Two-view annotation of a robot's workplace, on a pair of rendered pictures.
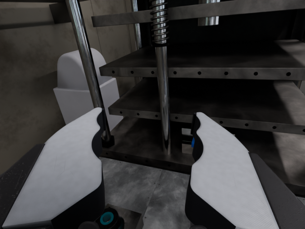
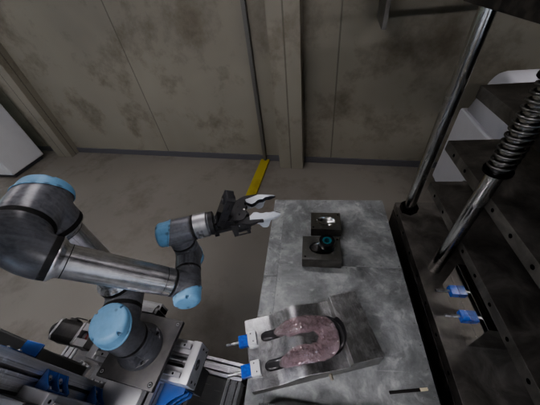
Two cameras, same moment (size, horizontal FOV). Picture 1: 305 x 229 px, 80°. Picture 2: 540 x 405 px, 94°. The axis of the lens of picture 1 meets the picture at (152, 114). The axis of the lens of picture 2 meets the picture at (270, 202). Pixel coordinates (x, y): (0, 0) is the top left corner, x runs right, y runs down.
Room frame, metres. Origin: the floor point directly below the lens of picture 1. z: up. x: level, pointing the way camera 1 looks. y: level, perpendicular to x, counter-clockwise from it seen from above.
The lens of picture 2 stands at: (0.01, -0.53, 1.98)
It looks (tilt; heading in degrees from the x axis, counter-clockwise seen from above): 44 degrees down; 80
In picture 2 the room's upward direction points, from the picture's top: 8 degrees counter-clockwise
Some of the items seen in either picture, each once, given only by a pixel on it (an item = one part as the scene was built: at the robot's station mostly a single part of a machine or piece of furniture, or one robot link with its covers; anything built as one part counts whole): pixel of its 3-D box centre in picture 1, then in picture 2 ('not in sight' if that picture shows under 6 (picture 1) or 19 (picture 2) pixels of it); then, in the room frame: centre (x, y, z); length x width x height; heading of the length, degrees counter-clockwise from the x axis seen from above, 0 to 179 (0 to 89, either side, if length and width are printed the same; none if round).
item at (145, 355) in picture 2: not in sight; (135, 341); (-0.46, -0.10, 1.09); 0.15 x 0.15 x 0.10
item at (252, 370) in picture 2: not in sight; (243, 371); (-0.14, -0.24, 0.85); 0.13 x 0.05 x 0.05; 174
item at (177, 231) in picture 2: not in sight; (177, 231); (-0.19, 0.02, 1.43); 0.11 x 0.08 x 0.09; 177
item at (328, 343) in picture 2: not in sight; (307, 337); (0.13, -0.21, 0.90); 0.26 x 0.18 x 0.08; 174
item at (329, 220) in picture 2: not in sight; (325, 223); (0.48, 0.36, 0.83); 0.17 x 0.13 x 0.06; 157
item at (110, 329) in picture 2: not in sight; (117, 327); (-0.46, -0.09, 1.20); 0.13 x 0.12 x 0.14; 87
